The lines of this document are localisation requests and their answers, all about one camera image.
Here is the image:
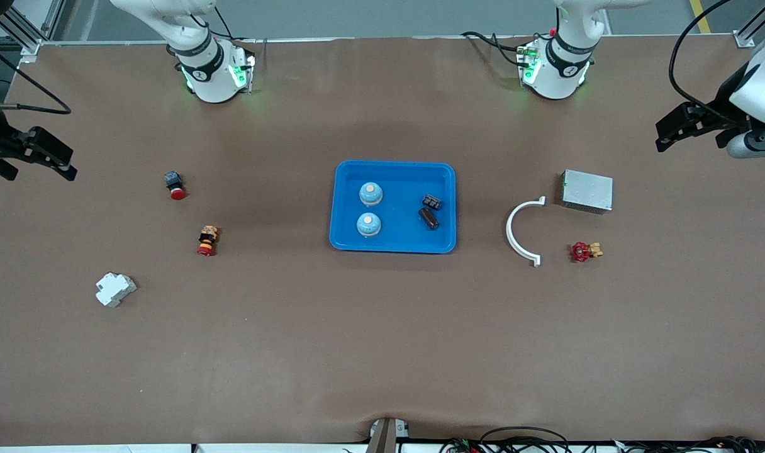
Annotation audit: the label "white half-round pipe bracket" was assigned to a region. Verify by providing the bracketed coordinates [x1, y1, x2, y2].
[505, 196, 547, 268]

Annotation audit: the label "black cable bundle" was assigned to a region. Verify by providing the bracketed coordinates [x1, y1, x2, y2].
[615, 435, 765, 453]
[439, 427, 572, 453]

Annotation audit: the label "silver metal power supply box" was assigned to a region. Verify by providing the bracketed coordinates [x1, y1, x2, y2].
[560, 169, 614, 215]

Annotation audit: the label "metal table edge clamp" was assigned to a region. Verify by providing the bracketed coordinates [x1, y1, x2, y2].
[366, 418, 410, 453]

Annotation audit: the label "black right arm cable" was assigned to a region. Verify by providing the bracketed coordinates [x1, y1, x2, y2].
[0, 35, 73, 116]

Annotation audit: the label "green lit base connector box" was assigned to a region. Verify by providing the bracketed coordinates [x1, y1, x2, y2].
[517, 40, 542, 86]
[230, 53, 256, 95]

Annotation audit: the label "aluminium frame profile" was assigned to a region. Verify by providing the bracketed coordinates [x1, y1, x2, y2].
[0, 0, 65, 64]
[734, 0, 765, 48]

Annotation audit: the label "brown table cover mat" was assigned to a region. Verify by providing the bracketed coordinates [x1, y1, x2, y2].
[0, 35, 765, 447]

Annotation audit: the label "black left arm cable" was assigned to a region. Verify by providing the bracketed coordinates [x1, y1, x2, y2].
[668, 0, 735, 117]

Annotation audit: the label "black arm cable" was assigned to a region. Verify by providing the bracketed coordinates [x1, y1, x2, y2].
[668, 0, 735, 117]
[0, 35, 73, 116]

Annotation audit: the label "red button orange yellow body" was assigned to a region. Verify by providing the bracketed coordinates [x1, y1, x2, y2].
[197, 225, 220, 257]

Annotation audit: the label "brass valve red handwheel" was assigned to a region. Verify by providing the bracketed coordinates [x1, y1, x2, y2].
[570, 241, 604, 263]

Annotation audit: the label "white circuit breaker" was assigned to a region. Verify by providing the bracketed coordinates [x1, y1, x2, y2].
[95, 272, 138, 308]

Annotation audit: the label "blue plastic tray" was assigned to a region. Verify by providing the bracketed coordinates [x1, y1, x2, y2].
[329, 160, 457, 255]

